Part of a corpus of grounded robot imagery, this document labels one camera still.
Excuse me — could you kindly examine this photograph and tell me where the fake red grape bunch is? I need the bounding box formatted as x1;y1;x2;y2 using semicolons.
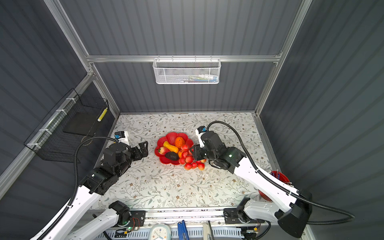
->
178;145;206;171

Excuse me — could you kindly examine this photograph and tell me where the fake orange fruit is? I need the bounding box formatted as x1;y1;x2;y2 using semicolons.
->
175;137;186;149

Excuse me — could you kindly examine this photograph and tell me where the fake black avocado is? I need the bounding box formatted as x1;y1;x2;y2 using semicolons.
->
165;152;180;161

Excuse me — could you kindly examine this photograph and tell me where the fake red yellow peach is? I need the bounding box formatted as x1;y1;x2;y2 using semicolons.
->
158;147;171;156

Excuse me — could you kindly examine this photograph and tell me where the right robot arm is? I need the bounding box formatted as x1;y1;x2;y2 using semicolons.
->
192;127;312;238

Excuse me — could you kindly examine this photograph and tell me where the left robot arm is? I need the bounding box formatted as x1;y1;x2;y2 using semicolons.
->
32;142;148;240

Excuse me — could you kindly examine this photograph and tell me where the red flower-shaped fruit bowl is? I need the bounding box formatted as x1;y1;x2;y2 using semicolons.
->
155;132;195;166

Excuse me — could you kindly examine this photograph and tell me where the yellow marker in basket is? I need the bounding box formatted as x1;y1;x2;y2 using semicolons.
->
97;107;109;122

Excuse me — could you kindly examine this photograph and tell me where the red cup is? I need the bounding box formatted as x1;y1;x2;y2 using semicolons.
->
259;171;293;202

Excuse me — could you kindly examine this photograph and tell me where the white tube in basket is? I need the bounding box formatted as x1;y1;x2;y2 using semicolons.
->
196;74;219;83

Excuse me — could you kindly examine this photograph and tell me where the white alarm clock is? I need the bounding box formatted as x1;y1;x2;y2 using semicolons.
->
148;224;172;240

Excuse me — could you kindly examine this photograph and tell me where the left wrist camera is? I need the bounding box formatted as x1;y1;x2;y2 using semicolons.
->
114;131;130;146

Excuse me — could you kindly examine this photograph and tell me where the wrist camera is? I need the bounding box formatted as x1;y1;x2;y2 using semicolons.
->
195;126;207;148
114;131;130;146

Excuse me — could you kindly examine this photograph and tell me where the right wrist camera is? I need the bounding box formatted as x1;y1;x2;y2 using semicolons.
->
195;126;207;148

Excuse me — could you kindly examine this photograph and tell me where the black wire wall basket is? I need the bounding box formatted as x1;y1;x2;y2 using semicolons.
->
24;89;109;163

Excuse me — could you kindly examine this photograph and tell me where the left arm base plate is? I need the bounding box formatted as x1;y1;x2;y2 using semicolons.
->
112;211;147;229

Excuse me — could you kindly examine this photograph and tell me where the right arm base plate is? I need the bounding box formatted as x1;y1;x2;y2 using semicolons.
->
223;208;266;225

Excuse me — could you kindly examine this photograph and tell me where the blue handled tool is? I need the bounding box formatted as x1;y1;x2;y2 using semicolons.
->
178;220;189;240

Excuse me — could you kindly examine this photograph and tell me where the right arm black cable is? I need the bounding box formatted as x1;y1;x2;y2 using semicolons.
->
206;120;355;240

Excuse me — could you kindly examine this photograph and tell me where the white wire wall basket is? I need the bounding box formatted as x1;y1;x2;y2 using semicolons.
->
153;59;222;85

